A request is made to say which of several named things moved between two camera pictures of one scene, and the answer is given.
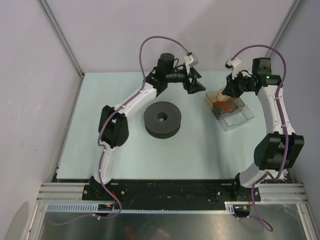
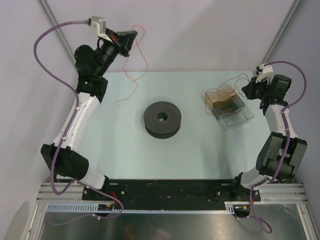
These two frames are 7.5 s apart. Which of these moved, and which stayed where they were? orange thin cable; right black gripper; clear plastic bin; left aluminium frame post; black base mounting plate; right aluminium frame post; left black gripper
Moved: right black gripper; left black gripper; orange thin cable
Stayed: right aluminium frame post; clear plastic bin; black base mounting plate; left aluminium frame post
